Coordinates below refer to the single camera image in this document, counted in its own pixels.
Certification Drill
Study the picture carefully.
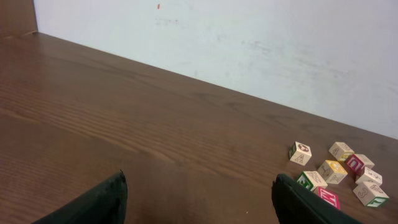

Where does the green sided wooden block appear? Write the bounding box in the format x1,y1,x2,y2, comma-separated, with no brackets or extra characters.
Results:
353,182,389,208

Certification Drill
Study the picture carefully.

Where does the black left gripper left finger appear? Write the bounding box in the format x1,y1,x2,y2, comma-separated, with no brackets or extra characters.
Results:
34,171,128,224

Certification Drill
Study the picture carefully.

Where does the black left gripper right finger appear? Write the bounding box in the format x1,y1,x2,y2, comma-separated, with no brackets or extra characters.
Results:
272,174,360,224

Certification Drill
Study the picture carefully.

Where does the wooden block green W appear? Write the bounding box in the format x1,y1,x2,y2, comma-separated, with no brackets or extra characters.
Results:
296,171,328,192

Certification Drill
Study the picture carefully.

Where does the red letter wooden block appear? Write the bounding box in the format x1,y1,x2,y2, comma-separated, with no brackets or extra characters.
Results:
313,187,341,210

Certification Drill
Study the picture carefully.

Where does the plain white wooden block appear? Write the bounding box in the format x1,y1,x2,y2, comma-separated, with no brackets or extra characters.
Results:
355,167,382,186

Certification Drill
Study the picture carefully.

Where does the yellow top wooden block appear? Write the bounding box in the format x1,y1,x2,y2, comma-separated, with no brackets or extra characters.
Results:
317,160,348,184

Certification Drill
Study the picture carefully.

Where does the wooden block yellow side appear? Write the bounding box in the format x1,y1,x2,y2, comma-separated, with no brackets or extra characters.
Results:
329,142,354,162

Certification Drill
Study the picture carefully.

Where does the wooden block with face picture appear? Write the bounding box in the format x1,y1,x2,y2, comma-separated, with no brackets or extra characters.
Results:
289,141,312,166

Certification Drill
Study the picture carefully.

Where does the wooden block red side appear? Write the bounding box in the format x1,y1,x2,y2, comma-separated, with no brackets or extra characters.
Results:
345,154,375,174

